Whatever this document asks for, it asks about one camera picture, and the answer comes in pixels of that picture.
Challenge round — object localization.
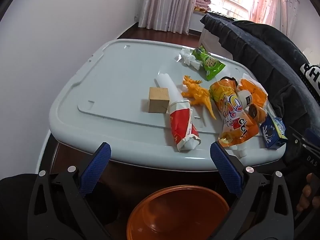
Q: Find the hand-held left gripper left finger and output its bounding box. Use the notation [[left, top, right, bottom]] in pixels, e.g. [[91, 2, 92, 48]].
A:
[[27, 142, 112, 240]]

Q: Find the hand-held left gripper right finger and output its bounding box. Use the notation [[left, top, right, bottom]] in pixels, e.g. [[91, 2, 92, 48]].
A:
[[209, 141, 295, 240]]

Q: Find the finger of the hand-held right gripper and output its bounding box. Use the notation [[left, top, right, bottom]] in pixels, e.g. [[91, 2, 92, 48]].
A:
[[289, 126, 320, 153]]

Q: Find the orange plastic bucket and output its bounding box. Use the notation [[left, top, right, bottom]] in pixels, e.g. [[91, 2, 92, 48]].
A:
[[126, 185, 230, 240]]

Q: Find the white cylindrical container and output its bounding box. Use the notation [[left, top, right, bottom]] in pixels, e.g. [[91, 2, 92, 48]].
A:
[[237, 90, 253, 109]]

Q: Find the person's right hand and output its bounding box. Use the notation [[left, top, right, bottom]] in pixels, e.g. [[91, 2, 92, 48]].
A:
[[297, 173, 320, 213]]

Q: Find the blue and white carton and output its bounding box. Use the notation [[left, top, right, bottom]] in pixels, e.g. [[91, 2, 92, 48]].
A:
[[259, 116, 288, 150]]

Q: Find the orange drink pouch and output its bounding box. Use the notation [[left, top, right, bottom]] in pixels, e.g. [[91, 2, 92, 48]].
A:
[[209, 78, 259, 157]]

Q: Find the brown round pastry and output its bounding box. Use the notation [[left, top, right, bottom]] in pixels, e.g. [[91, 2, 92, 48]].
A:
[[247, 104, 268, 123]]

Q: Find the red and white paper wrapper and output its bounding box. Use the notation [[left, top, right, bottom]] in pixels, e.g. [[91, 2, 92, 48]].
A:
[[154, 73, 202, 152]]

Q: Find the orange plastic bag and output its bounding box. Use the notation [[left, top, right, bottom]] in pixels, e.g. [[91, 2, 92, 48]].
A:
[[236, 74, 269, 113]]

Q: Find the orange toy dinosaur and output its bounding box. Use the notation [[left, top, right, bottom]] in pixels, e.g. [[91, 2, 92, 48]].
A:
[[181, 75, 217, 120]]

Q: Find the wooden block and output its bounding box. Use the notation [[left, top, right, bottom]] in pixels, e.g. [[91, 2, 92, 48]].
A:
[[148, 87, 170, 113]]

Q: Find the bed with dark blanket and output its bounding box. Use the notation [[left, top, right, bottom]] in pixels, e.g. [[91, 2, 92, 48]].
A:
[[232, 20, 320, 130]]

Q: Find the green snack bag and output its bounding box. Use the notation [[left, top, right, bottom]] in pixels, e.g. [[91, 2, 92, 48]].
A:
[[192, 45, 226, 81]]

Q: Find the dark grey blanket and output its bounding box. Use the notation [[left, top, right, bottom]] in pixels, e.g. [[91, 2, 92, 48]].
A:
[[200, 14, 315, 135]]

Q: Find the crumpled white tissue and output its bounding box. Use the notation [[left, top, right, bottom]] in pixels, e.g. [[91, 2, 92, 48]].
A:
[[179, 49, 202, 70]]

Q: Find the pink dotted curtain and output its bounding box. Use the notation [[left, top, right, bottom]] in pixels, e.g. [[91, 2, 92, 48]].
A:
[[250, 0, 300, 38], [136, 0, 200, 34]]

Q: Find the stack of folded quilts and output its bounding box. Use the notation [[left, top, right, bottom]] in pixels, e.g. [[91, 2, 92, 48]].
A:
[[194, 0, 212, 12]]

